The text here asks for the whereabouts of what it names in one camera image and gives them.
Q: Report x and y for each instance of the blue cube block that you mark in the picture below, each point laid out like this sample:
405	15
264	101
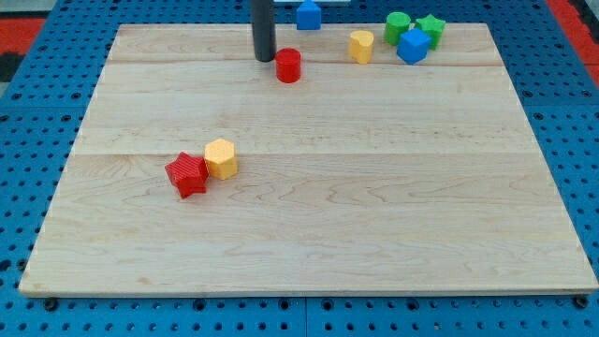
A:
413	46

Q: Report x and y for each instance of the blue pentagon house block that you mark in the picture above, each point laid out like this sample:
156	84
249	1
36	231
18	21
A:
308	16

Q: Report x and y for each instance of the light wooden board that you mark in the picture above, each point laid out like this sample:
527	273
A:
377	180

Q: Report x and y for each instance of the yellow heart block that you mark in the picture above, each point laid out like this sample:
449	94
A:
361	46

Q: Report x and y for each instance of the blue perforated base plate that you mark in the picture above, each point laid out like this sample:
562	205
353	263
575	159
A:
44	104

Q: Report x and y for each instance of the yellow hexagon block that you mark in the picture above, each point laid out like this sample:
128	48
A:
221	159

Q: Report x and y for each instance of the green star block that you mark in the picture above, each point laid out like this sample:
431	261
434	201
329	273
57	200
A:
433	27

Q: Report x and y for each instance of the red cylinder block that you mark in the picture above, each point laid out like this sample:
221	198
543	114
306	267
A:
288	65

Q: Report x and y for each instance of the red star block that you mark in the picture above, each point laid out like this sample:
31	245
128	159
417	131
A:
188	174

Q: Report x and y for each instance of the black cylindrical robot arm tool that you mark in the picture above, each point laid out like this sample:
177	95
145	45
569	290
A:
262	17

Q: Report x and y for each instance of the green cylinder block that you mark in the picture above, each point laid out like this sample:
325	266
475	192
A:
397	23

